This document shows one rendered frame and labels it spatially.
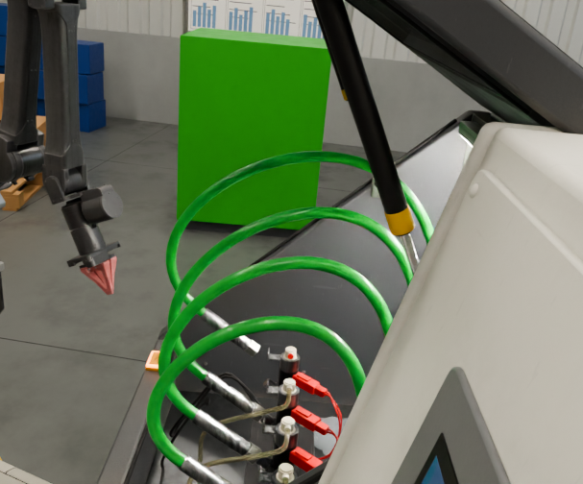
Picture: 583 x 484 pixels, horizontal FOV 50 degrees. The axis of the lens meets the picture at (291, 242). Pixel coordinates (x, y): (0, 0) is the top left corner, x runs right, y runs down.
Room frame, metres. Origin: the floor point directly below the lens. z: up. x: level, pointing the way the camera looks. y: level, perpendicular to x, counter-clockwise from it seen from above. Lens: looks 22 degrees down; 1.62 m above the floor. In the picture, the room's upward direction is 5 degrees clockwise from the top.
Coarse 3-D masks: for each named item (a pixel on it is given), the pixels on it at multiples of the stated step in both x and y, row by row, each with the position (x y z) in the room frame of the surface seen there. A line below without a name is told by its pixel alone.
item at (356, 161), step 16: (272, 160) 0.77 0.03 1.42; (288, 160) 0.77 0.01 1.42; (304, 160) 0.77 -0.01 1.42; (320, 160) 0.77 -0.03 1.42; (336, 160) 0.77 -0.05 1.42; (352, 160) 0.77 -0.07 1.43; (240, 176) 0.77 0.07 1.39; (208, 192) 0.77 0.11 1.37; (192, 208) 0.77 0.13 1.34; (416, 208) 0.77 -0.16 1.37; (176, 224) 0.77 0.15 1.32; (176, 240) 0.77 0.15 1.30; (176, 272) 0.77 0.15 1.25; (176, 288) 0.77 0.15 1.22
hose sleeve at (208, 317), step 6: (210, 312) 0.77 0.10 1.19; (204, 318) 0.77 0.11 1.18; (210, 318) 0.77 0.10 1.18; (216, 318) 0.77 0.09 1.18; (210, 324) 0.77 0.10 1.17; (216, 324) 0.77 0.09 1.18; (222, 324) 0.77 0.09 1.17; (228, 324) 0.77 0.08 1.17; (246, 336) 0.78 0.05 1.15; (234, 342) 0.77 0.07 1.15; (240, 342) 0.77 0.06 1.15; (246, 342) 0.77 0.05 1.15; (246, 348) 0.77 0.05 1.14
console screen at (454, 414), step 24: (456, 384) 0.27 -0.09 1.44; (432, 408) 0.28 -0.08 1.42; (456, 408) 0.26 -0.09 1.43; (432, 432) 0.27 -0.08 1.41; (456, 432) 0.25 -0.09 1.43; (480, 432) 0.23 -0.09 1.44; (408, 456) 0.28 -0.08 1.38; (432, 456) 0.25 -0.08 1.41; (456, 456) 0.24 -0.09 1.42; (480, 456) 0.22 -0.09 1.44; (408, 480) 0.27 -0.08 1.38; (432, 480) 0.24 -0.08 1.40; (456, 480) 0.23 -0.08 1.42; (480, 480) 0.21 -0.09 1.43; (504, 480) 0.20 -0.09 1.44
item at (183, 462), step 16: (256, 320) 0.53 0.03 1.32; (272, 320) 0.53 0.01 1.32; (288, 320) 0.53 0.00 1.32; (304, 320) 0.53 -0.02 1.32; (208, 336) 0.53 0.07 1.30; (224, 336) 0.53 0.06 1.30; (240, 336) 0.53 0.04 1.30; (320, 336) 0.53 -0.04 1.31; (336, 336) 0.53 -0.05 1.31; (192, 352) 0.53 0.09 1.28; (336, 352) 0.53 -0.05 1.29; (352, 352) 0.53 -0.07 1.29; (176, 368) 0.53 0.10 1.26; (352, 368) 0.53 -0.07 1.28; (160, 384) 0.53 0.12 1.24; (160, 400) 0.53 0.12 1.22; (160, 432) 0.53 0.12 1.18; (160, 448) 0.52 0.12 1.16; (176, 448) 0.53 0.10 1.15; (176, 464) 0.53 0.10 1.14; (192, 464) 0.53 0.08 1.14; (208, 480) 0.52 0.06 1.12; (224, 480) 0.53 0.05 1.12
